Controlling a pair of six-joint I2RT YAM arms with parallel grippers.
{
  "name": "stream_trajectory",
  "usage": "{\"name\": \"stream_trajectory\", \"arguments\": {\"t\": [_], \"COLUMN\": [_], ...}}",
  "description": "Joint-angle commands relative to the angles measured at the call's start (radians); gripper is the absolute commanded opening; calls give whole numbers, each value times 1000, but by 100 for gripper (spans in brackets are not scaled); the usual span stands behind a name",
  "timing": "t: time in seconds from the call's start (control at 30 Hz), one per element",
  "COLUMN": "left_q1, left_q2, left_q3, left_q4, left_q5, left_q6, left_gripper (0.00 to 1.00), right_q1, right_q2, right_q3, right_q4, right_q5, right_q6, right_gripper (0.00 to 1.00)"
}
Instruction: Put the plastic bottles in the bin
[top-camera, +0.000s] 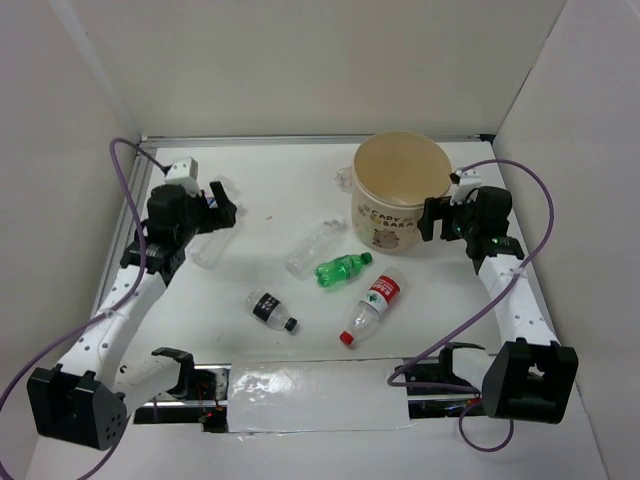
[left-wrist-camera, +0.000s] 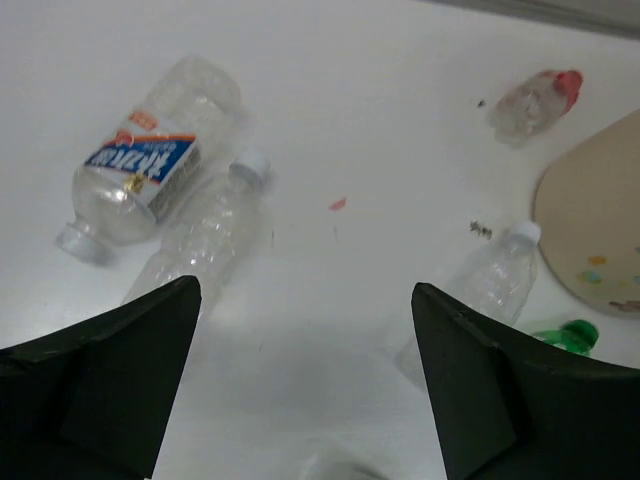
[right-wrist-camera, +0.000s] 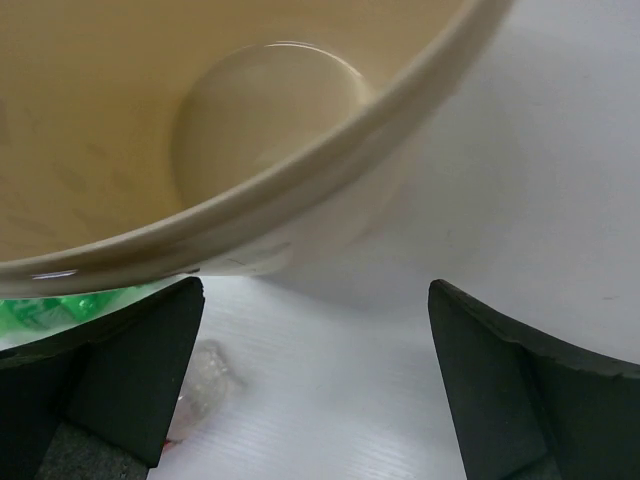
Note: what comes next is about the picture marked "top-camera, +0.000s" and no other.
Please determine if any red label water bottle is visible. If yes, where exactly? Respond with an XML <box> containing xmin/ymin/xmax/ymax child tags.
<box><xmin>339</xmin><ymin>267</ymin><xmax>406</xmax><ymax>348</ymax></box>

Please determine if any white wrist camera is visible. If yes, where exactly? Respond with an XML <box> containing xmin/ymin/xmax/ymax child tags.
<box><xmin>449</xmin><ymin>168</ymin><xmax>482</xmax><ymax>206</ymax></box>
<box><xmin>164</xmin><ymin>157</ymin><xmax>200</xmax><ymax>196</ymax></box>

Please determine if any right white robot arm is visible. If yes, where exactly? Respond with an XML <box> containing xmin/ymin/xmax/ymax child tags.
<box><xmin>418</xmin><ymin>187</ymin><xmax>579</xmax><ymax>424</ymax></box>

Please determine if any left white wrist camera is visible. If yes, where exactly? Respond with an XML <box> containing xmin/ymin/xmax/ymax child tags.
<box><xmin>164</xmin><ymin>157</ymin><xmax>200</xmax><ymax>196</ymax></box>

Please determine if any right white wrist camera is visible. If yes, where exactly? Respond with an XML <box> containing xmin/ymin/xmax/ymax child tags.
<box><xmin>449</xmin><ymin>168</ymin><xmax>482</xmax><ymax>206</ymax></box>

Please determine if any green plastic bottle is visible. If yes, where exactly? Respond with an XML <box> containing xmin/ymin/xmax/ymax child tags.
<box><xmin>314</xmin><ymin>252</ymin><xmax>373</xmax><ymax>288</ymax></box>

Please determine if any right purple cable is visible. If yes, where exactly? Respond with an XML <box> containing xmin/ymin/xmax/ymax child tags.
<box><xmin>387</xmin><ymin>158</ymin><xmax>556</xmax><ymax>454</ymax></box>

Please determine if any black label small bottle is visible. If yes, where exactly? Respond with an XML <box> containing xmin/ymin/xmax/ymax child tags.
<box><xmin>245</xmin><ymin>290</ymin><xmax>298</xmax><ymax>334</ymax></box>

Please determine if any purple cable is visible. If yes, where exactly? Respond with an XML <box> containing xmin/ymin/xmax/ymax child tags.
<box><xmin>0</xmin><ymin>138</ymin><xmax>169</xmax><ymax>474</ymax></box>
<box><xmin>387</xmin><ymin>158</ymin><xmax>556</xmax><ymax>454</ymax></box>

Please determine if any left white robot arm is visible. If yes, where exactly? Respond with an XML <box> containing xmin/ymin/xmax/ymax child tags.
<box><xmin>27</xmin><ymin>181</ymin><xmax>237</xmax><ymax>451</ymax></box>

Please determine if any clear bottle behind bin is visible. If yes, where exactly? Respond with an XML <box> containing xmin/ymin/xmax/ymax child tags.
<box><xmin>334</xmin><ymin>167</ymin><xmax>353</xmax><ymax>193</ymax></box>

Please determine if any clear crushed bottle centre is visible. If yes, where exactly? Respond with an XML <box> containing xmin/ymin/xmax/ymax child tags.
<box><xmin>283</xmin><ymin>217</ymin><xmax>346</xmax><ymax>280</ymax></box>

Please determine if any silver tape sheet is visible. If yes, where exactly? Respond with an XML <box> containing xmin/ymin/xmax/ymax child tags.
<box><xmin>227</xmin><ymin>360</ymin><xmax>411</xmax><ymax>433</ymax></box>

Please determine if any cream capybara plastic bin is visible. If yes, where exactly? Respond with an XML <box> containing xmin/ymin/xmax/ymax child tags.
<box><xmin>351</xmin><ymin>131</ymin><xmax>452</xmax><ymax>254</ymax></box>

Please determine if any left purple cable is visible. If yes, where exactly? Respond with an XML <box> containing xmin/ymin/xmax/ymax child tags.
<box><xmin>0</xmin><ymin>138</ymin><xmax>169</xmax><ymax>474</ymax></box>

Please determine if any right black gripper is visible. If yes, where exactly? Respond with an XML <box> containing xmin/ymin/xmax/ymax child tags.
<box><xmin>417</xmin><ymin>190</ymin><xmax>481</xmax><ymax>241</ymax></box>

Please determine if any clear bottle white cap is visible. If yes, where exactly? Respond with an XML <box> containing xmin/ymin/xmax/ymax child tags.
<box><xmin>186</xmin><ymin>202</ymin><xmax>245</xmax><ymax>270</ymax></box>

